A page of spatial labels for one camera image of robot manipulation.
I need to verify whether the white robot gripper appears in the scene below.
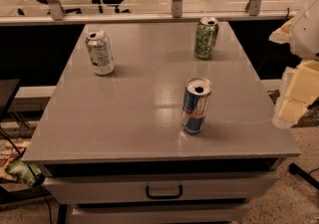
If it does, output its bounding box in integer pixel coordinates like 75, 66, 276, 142
269, 0, 319, 129

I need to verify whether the blue silver Red Bull can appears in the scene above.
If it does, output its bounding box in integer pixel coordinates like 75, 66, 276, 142
181, 77, 212, 134

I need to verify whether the green patterned soda can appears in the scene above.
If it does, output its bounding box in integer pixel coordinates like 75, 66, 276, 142
194, 17, 219, 60

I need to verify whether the white green 7up can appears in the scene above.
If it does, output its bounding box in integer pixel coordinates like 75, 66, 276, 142
85, 31, 115, 76

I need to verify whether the grey cabinet with drawers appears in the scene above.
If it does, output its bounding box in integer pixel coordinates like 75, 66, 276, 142
24, 23, 298, 224

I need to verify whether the dark side table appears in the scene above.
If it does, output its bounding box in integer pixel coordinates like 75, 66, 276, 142
0, 79, 20, 122

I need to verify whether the green snack bag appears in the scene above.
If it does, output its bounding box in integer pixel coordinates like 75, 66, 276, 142
5, 159, 44, 186

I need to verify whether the black drawer handle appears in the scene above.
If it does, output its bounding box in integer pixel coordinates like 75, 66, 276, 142
146, 185, 183, 200

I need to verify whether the black floor cable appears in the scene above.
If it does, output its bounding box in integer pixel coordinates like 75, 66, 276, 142
0, 126, 54, 224

